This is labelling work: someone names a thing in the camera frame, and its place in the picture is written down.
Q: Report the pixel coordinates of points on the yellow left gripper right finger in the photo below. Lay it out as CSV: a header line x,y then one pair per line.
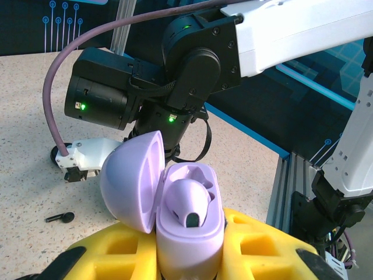
x,y
262,256

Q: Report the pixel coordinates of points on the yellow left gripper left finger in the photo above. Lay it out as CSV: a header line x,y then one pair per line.
x,y
116,262

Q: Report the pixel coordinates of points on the purple earbud charging case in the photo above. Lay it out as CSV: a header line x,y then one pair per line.
x,y
186,248

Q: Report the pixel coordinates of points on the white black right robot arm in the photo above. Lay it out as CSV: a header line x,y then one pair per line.
x,y
291,32

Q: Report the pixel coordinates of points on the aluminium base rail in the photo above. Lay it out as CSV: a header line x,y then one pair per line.
x,y
288,189

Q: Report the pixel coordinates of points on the aluminium frame post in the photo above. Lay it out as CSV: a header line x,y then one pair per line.
x,y
122,26

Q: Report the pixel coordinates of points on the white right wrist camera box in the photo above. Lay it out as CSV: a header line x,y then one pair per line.
x,y
87,154

